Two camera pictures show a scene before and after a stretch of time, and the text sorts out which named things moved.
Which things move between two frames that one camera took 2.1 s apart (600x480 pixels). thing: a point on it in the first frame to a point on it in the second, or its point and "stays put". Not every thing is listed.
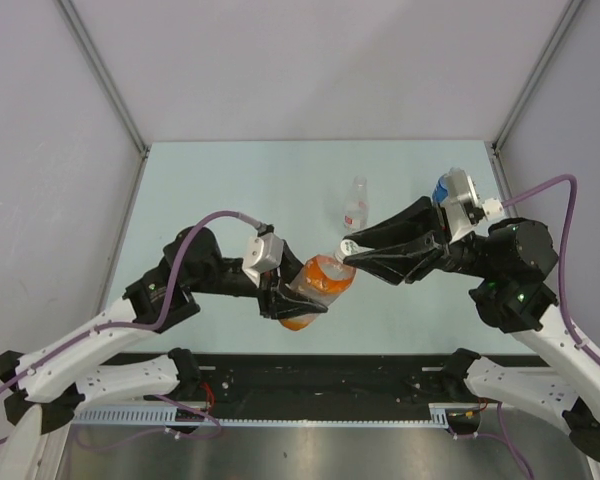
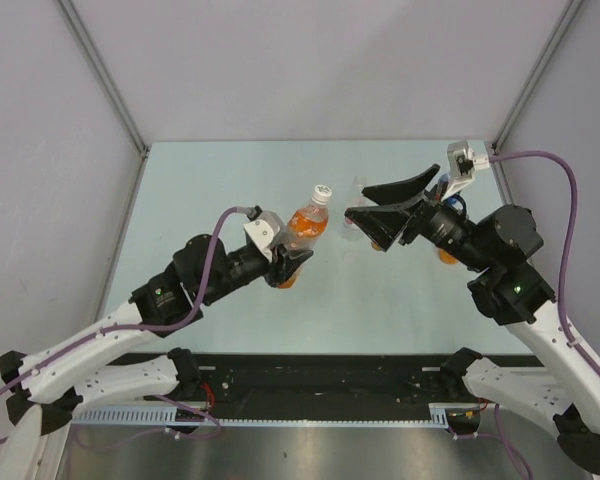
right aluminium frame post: x=501 y=136 stays put
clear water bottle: x=357 y=209 stays put
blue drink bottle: x=440 y=192 stays put
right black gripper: x=415 y=222 to x=385 y=223
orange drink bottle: x=322 y=278 to x=305 y=228
